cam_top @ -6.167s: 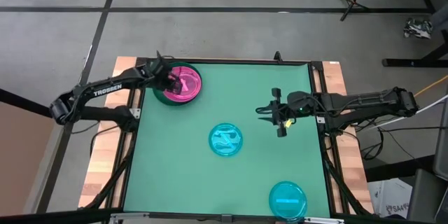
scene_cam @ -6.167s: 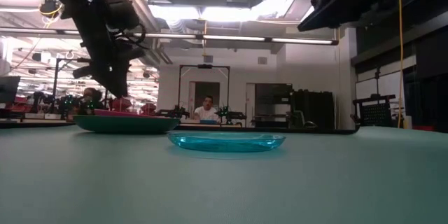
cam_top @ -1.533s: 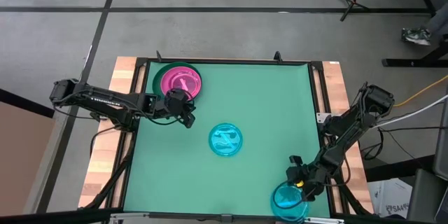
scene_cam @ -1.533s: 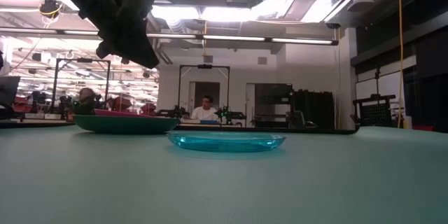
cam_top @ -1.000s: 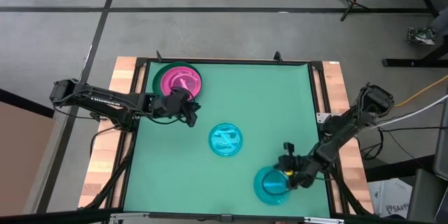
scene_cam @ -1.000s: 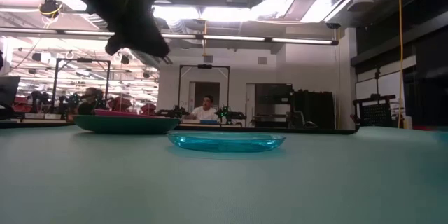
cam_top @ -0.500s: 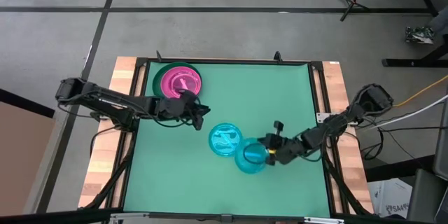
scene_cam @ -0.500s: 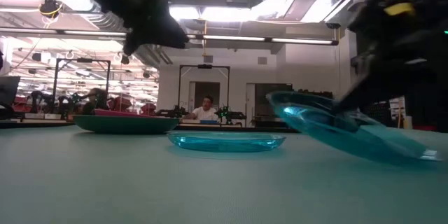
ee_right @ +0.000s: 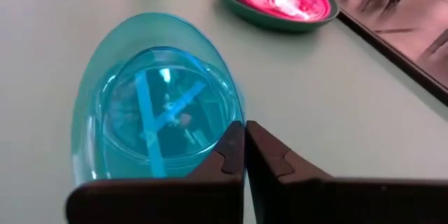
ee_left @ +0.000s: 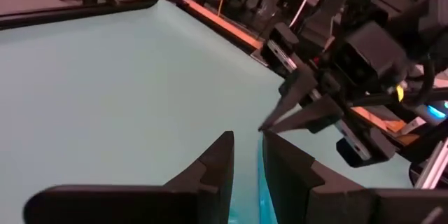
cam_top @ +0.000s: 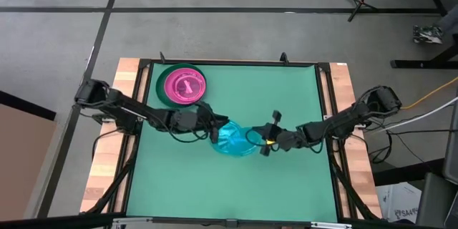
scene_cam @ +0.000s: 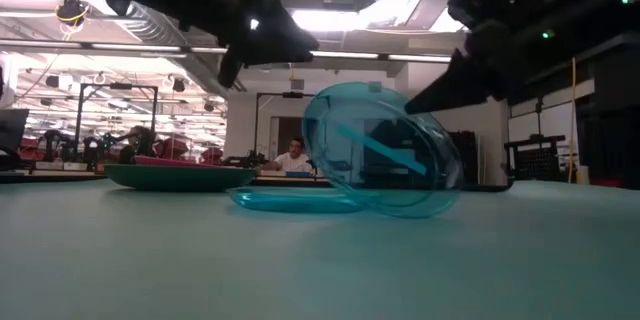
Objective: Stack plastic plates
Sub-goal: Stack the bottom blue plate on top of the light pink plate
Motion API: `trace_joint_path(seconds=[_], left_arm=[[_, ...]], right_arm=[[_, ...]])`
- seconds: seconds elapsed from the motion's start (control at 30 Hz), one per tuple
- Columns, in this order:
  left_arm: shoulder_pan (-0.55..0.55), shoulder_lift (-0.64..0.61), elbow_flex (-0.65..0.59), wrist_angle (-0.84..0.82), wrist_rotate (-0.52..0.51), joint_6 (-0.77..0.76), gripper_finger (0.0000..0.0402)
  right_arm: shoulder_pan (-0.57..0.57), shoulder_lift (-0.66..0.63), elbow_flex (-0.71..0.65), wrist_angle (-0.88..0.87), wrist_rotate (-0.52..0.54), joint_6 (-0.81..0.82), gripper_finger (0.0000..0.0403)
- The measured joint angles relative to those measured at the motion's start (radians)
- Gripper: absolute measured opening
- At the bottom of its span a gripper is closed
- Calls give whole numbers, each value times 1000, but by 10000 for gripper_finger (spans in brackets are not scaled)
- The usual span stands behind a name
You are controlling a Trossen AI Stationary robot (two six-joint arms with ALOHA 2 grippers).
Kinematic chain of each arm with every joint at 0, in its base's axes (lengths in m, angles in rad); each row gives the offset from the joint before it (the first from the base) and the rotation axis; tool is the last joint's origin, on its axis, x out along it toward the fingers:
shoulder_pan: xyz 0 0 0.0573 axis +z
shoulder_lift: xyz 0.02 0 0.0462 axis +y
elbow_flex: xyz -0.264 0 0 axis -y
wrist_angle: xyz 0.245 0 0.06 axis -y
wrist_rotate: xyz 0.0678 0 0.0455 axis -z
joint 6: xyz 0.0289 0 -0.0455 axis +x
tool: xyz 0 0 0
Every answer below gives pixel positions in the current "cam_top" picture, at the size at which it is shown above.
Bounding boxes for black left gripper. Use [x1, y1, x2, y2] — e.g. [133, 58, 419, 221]
[193, 100, 230, 144]

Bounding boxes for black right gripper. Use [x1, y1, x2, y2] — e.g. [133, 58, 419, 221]
[245, 109, 305, 157]

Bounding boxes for clear blue plastic plate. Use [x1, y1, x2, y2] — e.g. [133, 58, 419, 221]
[210, 119, 264, 158]

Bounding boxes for clear pink plastic plate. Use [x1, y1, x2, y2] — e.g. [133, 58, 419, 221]
[170, 72, 208, 102]

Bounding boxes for opaque magenta plastic plate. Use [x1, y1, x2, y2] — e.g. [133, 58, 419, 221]
[163, 67, 208, 107]

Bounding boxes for dark green plastic plate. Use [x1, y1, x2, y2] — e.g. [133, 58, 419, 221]
[155, 63, 209, 109]

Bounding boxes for white printed box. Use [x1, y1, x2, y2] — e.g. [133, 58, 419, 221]
[375, 181, 424, 223]

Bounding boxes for black stand leg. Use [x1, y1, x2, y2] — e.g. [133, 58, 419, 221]
[389, 42, 458, 70]

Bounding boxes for grey equipment case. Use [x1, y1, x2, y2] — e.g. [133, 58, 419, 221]
[414, 89, 458, 229]

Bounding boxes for person's shoe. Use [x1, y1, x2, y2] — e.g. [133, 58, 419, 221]
[412, 24, 445, 45]

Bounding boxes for brown cardboard board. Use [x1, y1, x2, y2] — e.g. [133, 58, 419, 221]
[0, 91, 58, 223]

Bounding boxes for person's leg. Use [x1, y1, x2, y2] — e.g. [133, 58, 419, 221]
[437, 9, 458, 37]

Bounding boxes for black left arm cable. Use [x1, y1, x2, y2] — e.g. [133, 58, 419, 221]
[153, 109, 213, 145]

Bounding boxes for black floor cables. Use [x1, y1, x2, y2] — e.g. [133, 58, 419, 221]
[367, 128, 449, 166]

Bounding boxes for white floor cable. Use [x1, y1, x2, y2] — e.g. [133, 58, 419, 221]
[374, 96, 458, 132]

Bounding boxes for yellow floor cable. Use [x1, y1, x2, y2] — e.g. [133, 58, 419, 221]
[399, 76, 458, 111]

